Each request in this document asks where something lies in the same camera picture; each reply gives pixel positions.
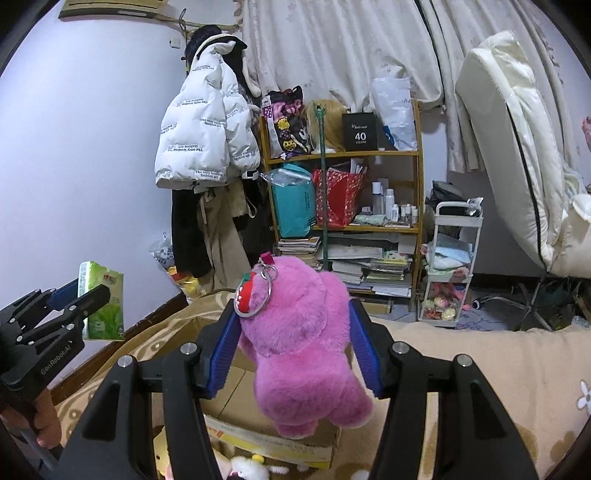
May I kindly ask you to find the person's left hand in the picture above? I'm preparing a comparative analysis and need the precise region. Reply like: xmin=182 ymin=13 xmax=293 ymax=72
xmin=1 ymin=388 xmax=61 ymax=449

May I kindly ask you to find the black box with 40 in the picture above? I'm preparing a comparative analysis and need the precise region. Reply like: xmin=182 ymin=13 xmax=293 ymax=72
xmin=342 ymin=112 xmax=378 ymax=151

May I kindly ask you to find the green pole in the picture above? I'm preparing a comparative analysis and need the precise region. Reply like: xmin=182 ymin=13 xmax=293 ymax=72
xmin=315 ymin=104 xmax=329 ymax=271

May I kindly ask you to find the green tissue pack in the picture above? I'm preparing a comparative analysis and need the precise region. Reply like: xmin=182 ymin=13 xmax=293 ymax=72
xmin=78 ymin=261 xmax=124 ymax=341

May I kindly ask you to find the red gift bag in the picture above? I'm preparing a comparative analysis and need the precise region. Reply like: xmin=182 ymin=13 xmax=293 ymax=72
xmin=327 ymin=167 xmax=367 ymax=228

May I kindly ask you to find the beige coat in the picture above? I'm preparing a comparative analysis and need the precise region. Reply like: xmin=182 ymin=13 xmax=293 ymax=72
xmin=197 ymin=180 xmax=256 ymax=293

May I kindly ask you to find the white puffer jacket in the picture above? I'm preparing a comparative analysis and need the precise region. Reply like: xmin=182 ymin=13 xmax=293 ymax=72
xmin=154 ymin=33 xmax=260 ymax=193

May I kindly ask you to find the teal bag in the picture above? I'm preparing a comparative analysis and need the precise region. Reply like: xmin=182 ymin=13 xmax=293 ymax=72
xmin=263 ymin=164 xmax=315 ymax=238

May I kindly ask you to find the wooden bookshelf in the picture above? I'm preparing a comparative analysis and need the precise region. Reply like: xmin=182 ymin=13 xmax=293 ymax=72
xmin=257 ymin=98 xmax=426 ymax=315

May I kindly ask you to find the stack of books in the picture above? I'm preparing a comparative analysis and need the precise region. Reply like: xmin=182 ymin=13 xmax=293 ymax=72
xmin=276 ymin=232 xmax=416 ymax=299

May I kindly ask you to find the beige curtain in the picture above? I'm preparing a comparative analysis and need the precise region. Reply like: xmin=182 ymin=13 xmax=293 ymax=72
xmin=238 ymin=1 xmax=580 ymax=173

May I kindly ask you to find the pink plush bear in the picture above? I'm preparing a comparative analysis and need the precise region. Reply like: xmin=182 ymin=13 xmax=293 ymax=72
xmin=235 ymin=254 xmax=373 ymax=439

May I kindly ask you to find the white fluffy plush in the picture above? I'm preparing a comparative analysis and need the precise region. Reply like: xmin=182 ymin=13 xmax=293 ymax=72
xmin=228 ymin=456 xmax=290 ymax=480

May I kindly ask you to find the cardboard box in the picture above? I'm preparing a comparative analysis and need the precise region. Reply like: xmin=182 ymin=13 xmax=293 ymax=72
xmin=201 ymin=349 xmax=341 ymax=470

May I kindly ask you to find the white rolling cart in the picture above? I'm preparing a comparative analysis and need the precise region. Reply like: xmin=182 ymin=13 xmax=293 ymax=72
xmin=418 ymin=197 xmax=484 ymax=328

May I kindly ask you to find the beige patterned blanket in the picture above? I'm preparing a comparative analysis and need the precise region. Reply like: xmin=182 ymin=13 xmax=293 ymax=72
xmin=52 ymin=287 xmax=591 ymax=480

